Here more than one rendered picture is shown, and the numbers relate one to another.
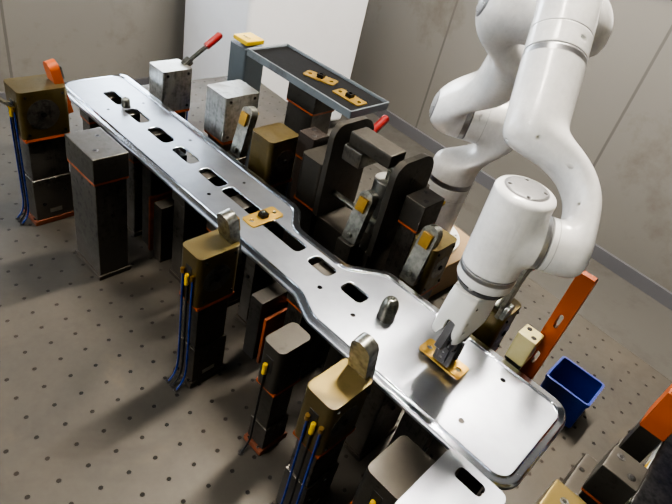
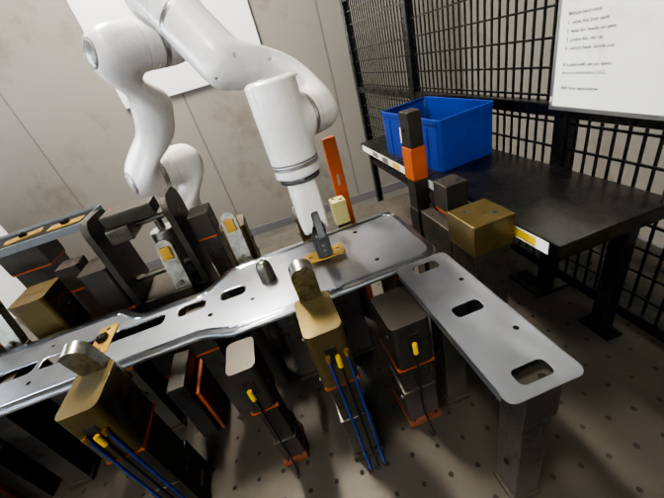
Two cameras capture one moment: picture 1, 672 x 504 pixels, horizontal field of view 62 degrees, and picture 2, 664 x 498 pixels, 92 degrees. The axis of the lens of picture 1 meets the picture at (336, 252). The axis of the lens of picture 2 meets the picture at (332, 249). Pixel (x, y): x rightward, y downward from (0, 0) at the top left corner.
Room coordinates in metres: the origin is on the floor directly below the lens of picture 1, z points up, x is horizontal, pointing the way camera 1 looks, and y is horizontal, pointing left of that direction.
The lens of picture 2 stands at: (0.23, 0.15, 1.36)
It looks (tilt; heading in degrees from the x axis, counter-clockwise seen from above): 31 degrees down; 318
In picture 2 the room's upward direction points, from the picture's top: 17 degrees counter-clockwise
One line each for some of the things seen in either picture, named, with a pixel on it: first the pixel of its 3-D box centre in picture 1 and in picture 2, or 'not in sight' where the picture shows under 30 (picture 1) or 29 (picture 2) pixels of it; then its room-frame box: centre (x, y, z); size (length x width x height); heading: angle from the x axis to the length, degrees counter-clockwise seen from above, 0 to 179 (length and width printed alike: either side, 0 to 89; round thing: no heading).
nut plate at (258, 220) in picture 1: (263, 215); (102, 338); (0.94, 0.16, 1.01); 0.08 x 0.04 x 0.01; 145
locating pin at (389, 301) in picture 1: (388, 310); (266, 272); (0.74, -0.12, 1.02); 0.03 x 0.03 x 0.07
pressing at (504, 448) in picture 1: (253, 215); (94, 348); (0.94, 0.18, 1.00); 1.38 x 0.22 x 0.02; 55
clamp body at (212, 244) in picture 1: (198, 316); (148, 456); (0.75, 0.22, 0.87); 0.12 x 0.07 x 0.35; 145
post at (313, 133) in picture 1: (299, 204); (119, 322); (1.17, 0.12, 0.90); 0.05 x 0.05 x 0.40; 55
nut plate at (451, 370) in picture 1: (444, 356); (323, 252); (0.67, -0.22, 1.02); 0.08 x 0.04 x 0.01; 55
